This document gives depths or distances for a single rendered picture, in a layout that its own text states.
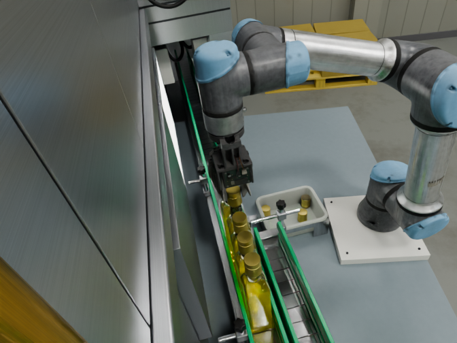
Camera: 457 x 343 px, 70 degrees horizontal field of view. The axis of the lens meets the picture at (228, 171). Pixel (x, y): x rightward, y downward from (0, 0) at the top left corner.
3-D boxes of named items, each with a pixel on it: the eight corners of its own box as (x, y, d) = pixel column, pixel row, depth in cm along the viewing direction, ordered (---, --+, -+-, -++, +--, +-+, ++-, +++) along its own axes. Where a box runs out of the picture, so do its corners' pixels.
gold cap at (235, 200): (226, 198, 81) (224, 186, 78) (240, 195, 81) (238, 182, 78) (229, 209, 78) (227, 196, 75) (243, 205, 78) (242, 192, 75)
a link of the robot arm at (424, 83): (414, 201, 106) (451, 38, 70) (448, 237, 95) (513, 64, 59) (380, 214, 106) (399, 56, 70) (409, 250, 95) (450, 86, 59)
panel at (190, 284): (168, 127, 140) (145, 49, 117) (175, 125, 140) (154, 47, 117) (199, 340, 73) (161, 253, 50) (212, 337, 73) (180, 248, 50)
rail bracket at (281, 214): (247, 233, 105) (244, 207, 97) (297, 220, 106) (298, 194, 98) (249, 240, 103) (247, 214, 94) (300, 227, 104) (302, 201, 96)
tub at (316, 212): (255, 212, 128) (254, 197, 122) (309, 199, 130) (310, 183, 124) (268, 248, 115) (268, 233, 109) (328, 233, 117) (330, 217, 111)
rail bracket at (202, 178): (192, 194, 122) (184, 167, 113) (209, 190, 123) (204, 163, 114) (193, 201, 119) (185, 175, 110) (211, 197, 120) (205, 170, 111)
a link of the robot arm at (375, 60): (422, 34, 80) (234, 3, 66) (455, 50, 72) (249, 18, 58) (398, 79, 87) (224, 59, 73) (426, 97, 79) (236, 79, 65)
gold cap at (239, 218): (232, 224, 78) (230, 212, 76) (246, 221, 79) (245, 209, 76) (235, 236, 76) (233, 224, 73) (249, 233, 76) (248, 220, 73)
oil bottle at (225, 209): (226, 243, 103) (217, 197, 89) (243, 238, 104) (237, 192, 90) (230, 257, 99) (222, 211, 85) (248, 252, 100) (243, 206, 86)
